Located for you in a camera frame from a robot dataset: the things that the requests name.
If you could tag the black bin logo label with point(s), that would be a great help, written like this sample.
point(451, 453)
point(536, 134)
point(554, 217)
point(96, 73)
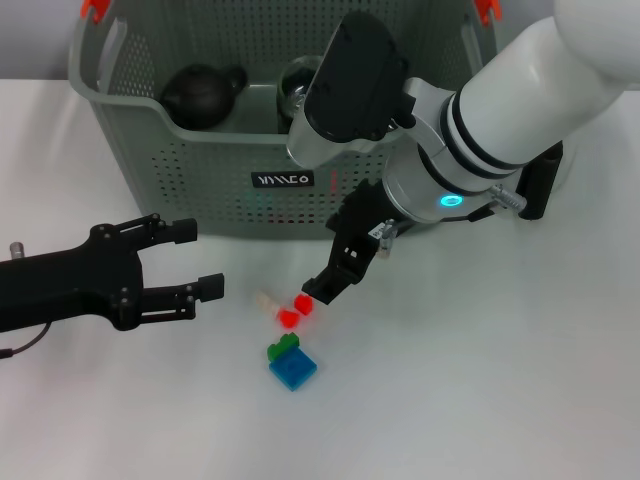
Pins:
point(282, 180)

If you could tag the small green toy brick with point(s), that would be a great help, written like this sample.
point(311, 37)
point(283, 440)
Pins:
point(280, 346)

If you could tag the blue square toy brick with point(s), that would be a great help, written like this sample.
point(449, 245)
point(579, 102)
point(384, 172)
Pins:
point(294, 370)

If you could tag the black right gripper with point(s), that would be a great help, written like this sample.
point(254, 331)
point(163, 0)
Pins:
point(362, 220)

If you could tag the small white toy brick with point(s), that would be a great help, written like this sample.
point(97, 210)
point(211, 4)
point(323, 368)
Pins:
point(267, 302)

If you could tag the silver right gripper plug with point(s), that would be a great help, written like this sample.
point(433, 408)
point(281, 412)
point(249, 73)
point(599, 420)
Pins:
point(385, 240)

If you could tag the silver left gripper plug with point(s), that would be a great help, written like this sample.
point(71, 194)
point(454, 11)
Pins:
point(17, 250)

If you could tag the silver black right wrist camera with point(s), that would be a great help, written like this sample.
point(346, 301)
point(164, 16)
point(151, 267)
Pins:
point(355, 85)

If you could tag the grey-green perforated storage bin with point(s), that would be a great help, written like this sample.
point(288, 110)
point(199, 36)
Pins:
point(210, 165)

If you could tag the black clay teapot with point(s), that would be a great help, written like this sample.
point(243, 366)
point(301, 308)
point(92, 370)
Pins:
point(197, 100)

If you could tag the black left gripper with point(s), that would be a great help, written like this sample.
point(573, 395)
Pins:
point(70, 282)

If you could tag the round glass jar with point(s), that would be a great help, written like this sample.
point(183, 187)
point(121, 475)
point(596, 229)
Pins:
point(295, 80)

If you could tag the small red toy brick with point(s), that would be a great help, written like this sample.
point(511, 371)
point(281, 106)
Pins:
point(289, 319)
point(304, 305)

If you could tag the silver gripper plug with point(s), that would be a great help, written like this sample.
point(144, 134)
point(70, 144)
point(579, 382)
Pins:
point(385, 240)
point(17, 250)

